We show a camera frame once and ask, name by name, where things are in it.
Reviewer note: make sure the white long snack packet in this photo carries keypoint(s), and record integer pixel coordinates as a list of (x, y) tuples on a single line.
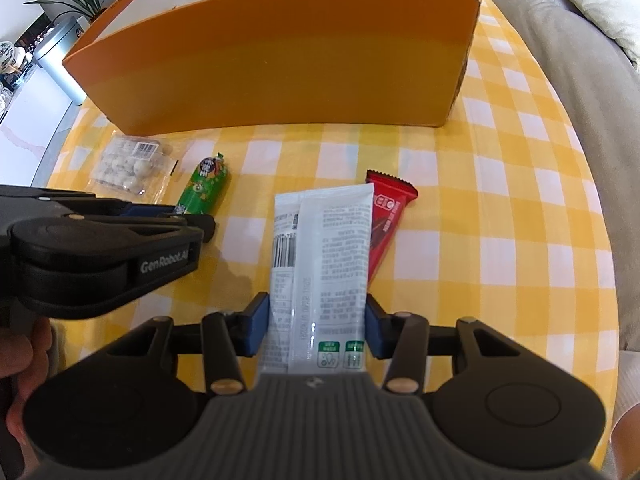
[(318, 281)]

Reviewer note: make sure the person's left hand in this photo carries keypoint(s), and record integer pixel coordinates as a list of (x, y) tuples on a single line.
[(26, 359)]

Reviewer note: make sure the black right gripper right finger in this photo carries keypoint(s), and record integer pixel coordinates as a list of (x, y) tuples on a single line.
[(401, 339)]

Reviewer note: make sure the yellow white checkered tablecloth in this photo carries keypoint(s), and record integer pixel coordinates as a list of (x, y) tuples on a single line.
[(507, 227)]

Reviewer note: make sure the orange cardboard box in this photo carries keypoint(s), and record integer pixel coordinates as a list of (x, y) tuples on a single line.
[(161, 66)]

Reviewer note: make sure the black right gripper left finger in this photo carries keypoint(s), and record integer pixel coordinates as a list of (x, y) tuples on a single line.
[(228, 336)]

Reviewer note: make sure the green sausage snack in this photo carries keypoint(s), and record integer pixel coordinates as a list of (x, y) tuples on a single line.
[(204, 187)]

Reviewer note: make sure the red chocolate bar wrapper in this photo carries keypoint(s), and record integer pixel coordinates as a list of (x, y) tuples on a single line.
[(390, 198)]

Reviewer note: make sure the beige sofa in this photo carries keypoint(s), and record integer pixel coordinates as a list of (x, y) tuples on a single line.
[(600, 90)]

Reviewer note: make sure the clear pack of white candies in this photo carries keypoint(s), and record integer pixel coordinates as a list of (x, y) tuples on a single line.
[(137, 169)]

